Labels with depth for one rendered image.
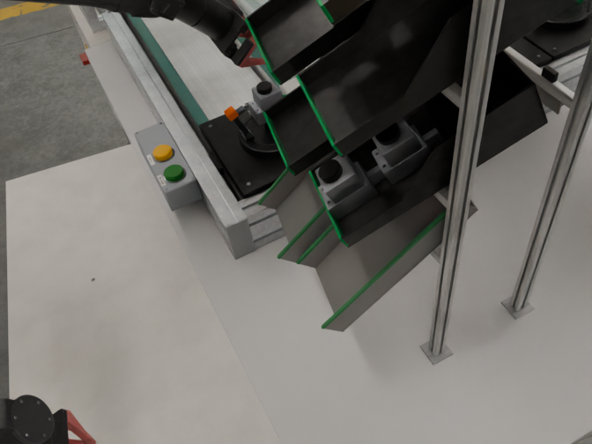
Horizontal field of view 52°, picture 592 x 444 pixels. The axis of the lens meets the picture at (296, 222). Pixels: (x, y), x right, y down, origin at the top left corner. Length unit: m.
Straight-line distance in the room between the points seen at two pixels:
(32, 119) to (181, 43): 1.68
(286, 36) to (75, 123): 2.38
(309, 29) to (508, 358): 0.62
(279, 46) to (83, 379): 0.68
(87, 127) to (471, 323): 2.32
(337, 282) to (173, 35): 0.98
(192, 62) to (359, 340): 0.87
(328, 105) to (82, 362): 0.69
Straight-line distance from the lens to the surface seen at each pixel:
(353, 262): 0.94
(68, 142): 3.03
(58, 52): 3.68
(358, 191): 0.77
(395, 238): 0.89
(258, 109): 1.19
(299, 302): 1.12
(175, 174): 1.22
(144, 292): 1.20
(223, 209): 1.15
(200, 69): 1.58
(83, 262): 1.30
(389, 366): 1.05
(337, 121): 0.68
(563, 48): 1.49
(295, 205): 1.04
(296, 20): 0.82
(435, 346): 1.03
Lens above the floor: 1.80
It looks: 50 degrees down
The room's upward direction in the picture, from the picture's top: 10 degrees counter-clockwise
